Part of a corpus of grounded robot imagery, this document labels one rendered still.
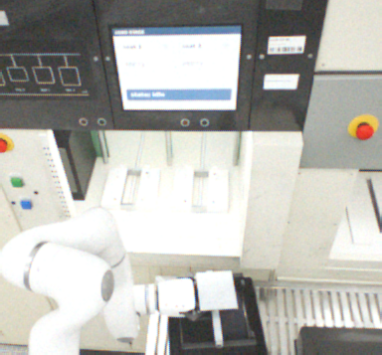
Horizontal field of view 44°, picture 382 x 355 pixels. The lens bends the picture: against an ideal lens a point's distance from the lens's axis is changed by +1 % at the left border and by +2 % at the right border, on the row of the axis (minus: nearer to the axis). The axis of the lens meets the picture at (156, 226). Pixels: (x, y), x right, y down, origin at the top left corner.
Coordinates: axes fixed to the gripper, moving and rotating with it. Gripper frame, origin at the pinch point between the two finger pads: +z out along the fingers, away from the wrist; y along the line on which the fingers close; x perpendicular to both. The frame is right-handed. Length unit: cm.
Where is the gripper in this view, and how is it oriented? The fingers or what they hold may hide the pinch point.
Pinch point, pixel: (212, 294)
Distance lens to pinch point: 132.8
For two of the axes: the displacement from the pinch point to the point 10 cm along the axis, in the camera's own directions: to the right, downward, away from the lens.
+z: 10.0, -0.8, -0.3
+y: 0.4, 7.5, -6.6
